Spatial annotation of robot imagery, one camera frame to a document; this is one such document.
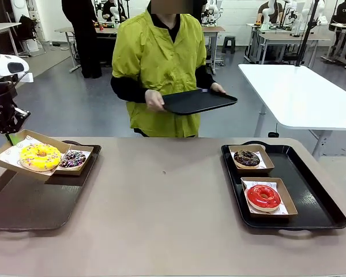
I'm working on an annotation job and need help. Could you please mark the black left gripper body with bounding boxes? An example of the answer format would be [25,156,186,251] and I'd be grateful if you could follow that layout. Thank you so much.
[0,81,18,117]

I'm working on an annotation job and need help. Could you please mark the kraft paper box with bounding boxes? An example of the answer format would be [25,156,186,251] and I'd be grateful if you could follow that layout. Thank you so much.
[228,144,276,175]
[54,145,95,177]
[0,129,72,182]
[240,177,299,219]

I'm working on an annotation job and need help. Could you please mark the yellow sprinkled donut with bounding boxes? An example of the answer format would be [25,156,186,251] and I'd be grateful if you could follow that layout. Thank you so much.
[19,143,62,172]

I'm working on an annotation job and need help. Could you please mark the chocolate donut with purple sprinkles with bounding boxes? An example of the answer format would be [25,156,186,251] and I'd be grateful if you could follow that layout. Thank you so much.
[59,149,88,169]

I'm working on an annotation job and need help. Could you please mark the red glazed donut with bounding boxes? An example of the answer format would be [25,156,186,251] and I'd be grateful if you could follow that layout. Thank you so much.
[246,185,282,211]

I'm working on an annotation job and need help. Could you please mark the chocolate donut with sparse sprinkles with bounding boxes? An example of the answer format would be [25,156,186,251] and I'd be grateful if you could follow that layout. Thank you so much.
[233,149,261,169]

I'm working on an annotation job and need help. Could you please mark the black serving tray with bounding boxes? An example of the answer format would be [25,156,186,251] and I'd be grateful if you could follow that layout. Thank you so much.
[161,88,238,117]

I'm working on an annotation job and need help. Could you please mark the person's right forearm black sleeve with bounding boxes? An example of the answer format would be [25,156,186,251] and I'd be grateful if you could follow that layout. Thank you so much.
[110,75,151,103]

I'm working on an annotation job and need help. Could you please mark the person's left forearm black sleeve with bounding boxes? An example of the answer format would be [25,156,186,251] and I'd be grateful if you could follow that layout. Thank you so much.
[194,65,217,89]

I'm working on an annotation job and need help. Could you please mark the person's right hand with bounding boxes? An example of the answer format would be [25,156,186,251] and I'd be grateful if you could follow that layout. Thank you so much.
[145,88,166,113]

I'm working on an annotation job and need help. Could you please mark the person's left hand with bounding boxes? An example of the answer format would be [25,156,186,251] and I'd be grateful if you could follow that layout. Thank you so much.
[210,82,227,95]

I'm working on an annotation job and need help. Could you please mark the white side table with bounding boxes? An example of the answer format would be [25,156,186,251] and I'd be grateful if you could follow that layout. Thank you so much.
[0,22,22,57]

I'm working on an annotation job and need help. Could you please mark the black backpack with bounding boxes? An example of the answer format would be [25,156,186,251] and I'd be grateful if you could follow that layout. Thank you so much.
[17,14,38,41]

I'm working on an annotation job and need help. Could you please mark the black floor plug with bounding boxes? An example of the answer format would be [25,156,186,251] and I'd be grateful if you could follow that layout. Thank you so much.
[268,122,281,139]

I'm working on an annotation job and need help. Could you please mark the large white table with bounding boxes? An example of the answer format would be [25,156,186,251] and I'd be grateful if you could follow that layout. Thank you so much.
[238,63,346,158]

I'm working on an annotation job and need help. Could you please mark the grey desk with toys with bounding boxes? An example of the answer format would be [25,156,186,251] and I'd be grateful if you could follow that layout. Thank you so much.
[54,25,119,73]

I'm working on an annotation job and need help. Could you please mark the standing person in black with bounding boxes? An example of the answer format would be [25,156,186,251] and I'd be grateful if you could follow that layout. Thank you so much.
[62,0,102,79]

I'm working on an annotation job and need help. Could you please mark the grey desk with robots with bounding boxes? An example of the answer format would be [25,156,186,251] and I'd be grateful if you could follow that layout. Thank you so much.
[251,23,333,65]

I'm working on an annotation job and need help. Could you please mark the person in black logo shirt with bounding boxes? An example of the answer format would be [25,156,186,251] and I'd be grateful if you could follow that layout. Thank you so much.
[330,0,346,25]

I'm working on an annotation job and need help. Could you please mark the seated person behind desk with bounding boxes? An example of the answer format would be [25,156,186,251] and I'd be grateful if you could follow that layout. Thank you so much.
[102,0,119,18]

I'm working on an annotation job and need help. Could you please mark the person in yellow-green jacket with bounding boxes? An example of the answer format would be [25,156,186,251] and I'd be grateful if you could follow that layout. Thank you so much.
[110,0,227,138]

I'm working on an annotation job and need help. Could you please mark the person in brown shirt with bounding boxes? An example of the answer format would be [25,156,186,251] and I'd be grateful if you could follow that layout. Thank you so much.
[258,0,285,24]

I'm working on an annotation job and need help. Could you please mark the grey plastic stool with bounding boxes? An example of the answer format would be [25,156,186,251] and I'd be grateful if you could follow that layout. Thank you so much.
[221,35,237,54]

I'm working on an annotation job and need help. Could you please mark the wooden top desk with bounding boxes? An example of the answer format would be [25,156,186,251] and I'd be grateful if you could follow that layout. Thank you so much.
[201,25,226,75]

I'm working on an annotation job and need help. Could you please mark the black plastic tray with handles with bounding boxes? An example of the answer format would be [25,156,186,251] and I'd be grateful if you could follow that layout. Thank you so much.
[221,140,346,231]

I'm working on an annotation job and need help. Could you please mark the brown plastic tray with handles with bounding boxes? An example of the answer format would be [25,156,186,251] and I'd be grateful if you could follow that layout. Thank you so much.
[0,140,102,231]

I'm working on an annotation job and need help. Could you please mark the black camera pole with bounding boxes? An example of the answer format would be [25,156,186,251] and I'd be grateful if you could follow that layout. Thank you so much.
[295,0,321,67]

